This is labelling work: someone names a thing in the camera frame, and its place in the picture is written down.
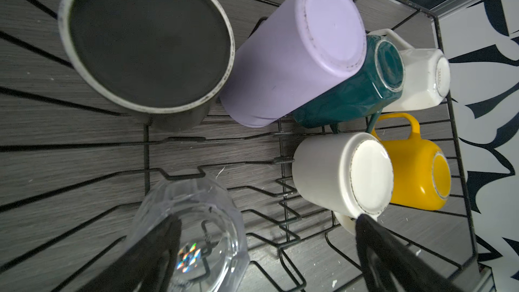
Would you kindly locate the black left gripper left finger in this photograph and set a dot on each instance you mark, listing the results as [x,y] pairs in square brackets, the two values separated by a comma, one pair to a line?
[147,266]

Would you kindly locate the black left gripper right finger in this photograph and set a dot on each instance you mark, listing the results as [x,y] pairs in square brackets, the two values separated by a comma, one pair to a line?
[385,261]

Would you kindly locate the clear glass cup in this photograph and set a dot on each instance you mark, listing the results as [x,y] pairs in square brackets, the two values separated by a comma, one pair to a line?
[213,253]

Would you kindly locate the yellow mug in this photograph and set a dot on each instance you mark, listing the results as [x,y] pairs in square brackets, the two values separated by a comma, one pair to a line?
[422,177]

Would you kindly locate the red inside white mug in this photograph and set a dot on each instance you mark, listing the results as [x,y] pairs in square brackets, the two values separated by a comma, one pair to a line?
[348,174]

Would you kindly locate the green mug cream inside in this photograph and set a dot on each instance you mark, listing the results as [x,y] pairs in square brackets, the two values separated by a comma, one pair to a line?
[378,83]

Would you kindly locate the white ceramic mug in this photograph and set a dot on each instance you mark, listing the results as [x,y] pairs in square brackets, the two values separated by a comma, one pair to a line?
[427,75]

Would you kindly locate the black mug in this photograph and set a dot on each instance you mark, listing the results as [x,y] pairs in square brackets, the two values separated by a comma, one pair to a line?
[163,61]

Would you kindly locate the purple plastic cup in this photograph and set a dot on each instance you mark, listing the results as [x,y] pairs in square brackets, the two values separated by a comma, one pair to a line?
[302,50]

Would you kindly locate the black wire dish rack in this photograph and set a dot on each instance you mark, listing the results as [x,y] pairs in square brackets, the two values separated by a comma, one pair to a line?
[75,169]

